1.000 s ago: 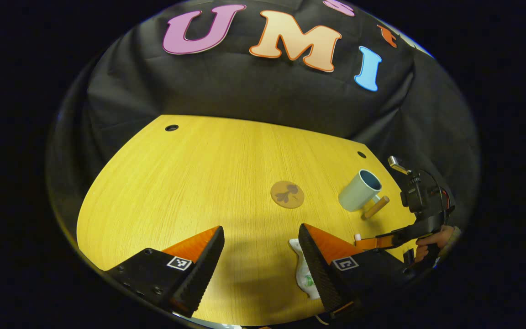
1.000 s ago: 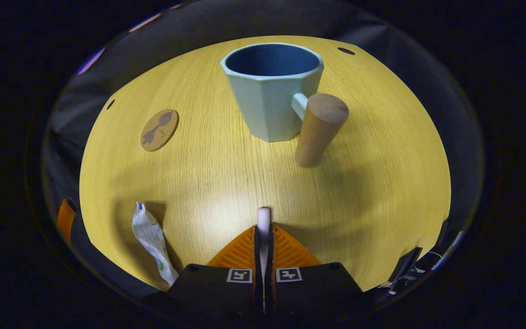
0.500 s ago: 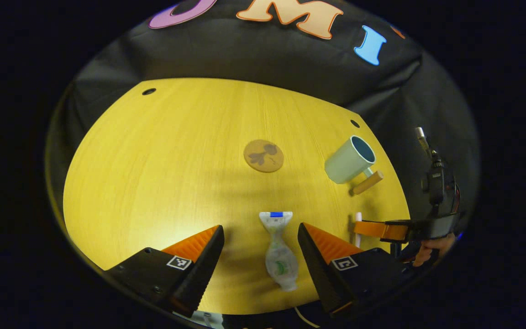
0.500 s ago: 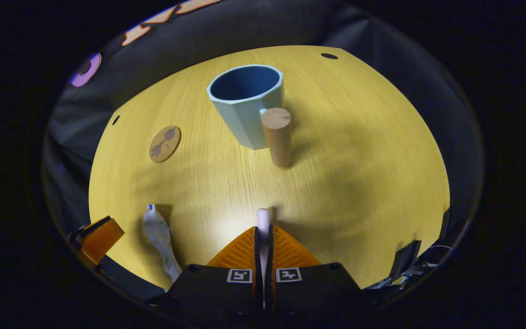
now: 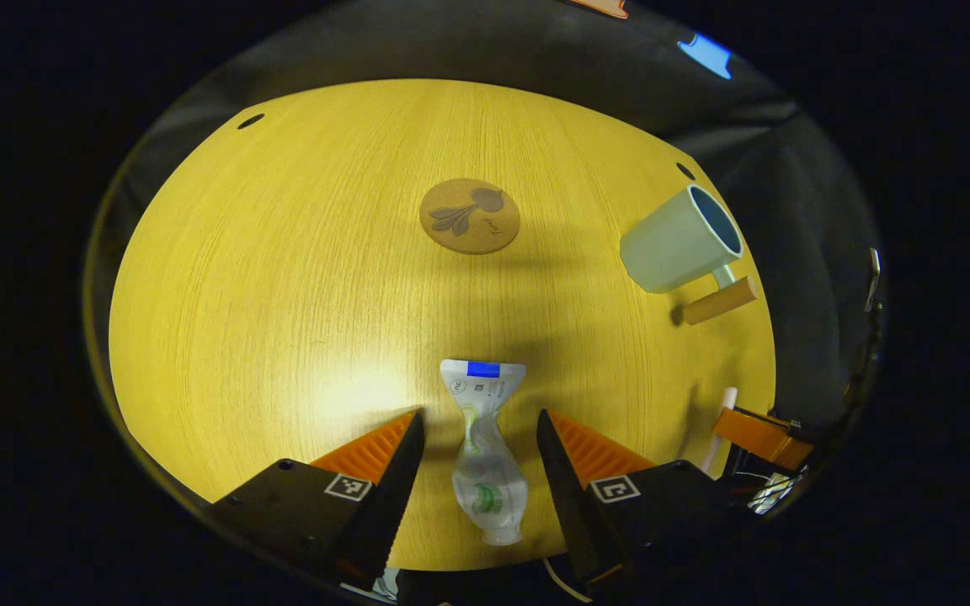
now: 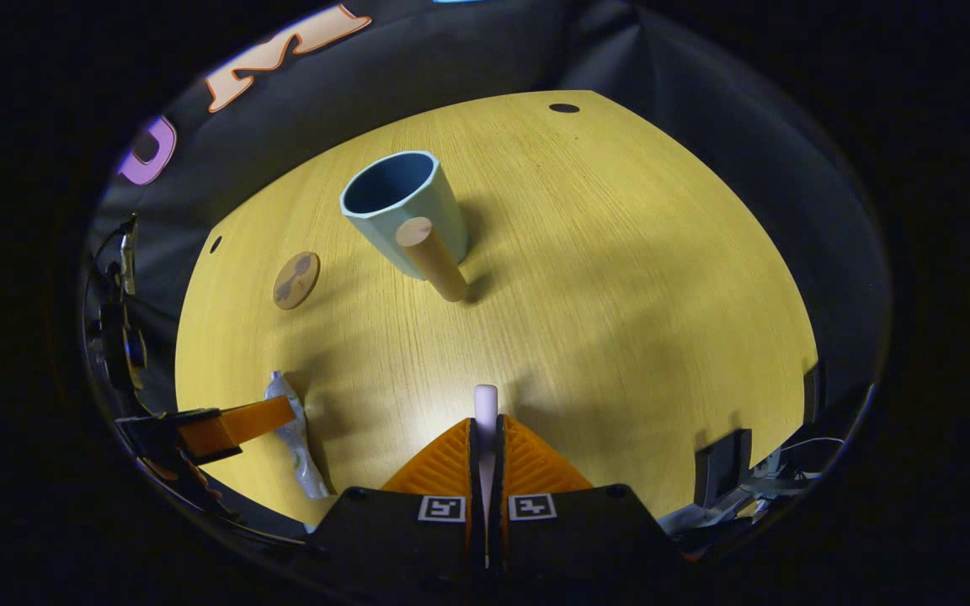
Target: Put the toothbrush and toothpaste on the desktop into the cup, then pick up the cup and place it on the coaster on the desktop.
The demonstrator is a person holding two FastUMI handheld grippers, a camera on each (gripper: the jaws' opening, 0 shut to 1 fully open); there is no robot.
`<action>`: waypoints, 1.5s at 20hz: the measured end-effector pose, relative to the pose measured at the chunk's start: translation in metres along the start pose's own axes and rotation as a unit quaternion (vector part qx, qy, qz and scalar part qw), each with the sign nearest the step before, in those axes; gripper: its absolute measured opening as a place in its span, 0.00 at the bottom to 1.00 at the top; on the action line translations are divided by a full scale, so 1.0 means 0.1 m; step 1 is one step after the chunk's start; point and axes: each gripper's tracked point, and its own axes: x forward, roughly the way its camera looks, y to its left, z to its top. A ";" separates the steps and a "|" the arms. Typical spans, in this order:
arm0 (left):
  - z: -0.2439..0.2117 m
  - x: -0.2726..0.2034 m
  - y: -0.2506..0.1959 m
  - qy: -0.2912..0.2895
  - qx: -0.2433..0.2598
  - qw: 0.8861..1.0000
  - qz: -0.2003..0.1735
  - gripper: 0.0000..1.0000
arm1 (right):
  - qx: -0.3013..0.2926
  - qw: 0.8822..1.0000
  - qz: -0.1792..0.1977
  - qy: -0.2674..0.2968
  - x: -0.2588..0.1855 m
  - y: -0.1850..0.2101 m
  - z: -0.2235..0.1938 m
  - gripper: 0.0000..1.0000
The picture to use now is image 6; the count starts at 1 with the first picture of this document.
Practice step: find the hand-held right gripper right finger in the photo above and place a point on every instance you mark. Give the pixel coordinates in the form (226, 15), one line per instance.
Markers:
(578, 539)

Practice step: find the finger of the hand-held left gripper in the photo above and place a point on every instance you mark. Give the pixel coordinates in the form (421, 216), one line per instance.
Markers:
(232, 425)

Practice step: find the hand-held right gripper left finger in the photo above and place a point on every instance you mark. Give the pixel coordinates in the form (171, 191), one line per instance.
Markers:
(401, 539)

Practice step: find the white toothpaste tube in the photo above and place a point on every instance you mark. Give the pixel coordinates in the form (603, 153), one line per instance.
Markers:
(295, 438)

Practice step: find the pale pink toothbrush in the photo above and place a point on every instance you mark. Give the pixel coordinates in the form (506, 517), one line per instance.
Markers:
(486, 408)

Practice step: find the round wooden coaster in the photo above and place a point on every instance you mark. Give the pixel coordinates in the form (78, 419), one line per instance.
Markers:
(296, 279)

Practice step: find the dark block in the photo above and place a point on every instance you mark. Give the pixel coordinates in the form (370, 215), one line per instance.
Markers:
(813, 391)
(721, 467)

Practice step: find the black backdrop cloth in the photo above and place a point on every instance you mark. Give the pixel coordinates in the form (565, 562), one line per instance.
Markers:
(468, 59)

